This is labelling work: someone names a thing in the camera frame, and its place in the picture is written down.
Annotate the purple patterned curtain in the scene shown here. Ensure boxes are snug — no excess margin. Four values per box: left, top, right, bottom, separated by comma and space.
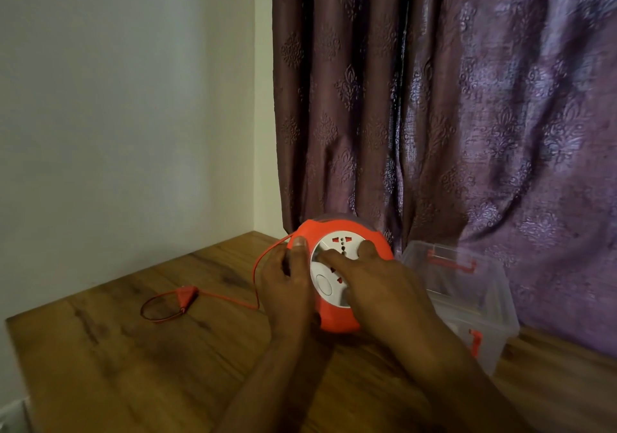
272, 0, 617, 357

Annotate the orange power cord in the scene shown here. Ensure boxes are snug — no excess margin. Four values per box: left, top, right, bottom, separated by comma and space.
139, 234, 295, 324

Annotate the white wall socket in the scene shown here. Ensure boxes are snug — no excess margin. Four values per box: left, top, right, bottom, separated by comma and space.
0, 398, 32, 433

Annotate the person's left hand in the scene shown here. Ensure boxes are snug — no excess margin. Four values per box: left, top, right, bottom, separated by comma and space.
255, 236, 317, 340

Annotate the person's right hand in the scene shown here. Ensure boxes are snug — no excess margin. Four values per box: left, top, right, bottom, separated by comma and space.
317, 240, 440, 347

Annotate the clear plastic box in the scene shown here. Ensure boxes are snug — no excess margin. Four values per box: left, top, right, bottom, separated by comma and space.
400, 240, 521, 376

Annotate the orange extension cord reel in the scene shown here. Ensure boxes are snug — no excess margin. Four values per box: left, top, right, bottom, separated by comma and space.
285, 213, 395, 335

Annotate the person's right forearm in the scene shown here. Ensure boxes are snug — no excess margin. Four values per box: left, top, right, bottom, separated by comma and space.
404, 321, 536, 433

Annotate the person's left forearm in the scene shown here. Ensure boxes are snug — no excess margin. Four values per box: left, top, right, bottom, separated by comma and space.
214, 331, 314, 433

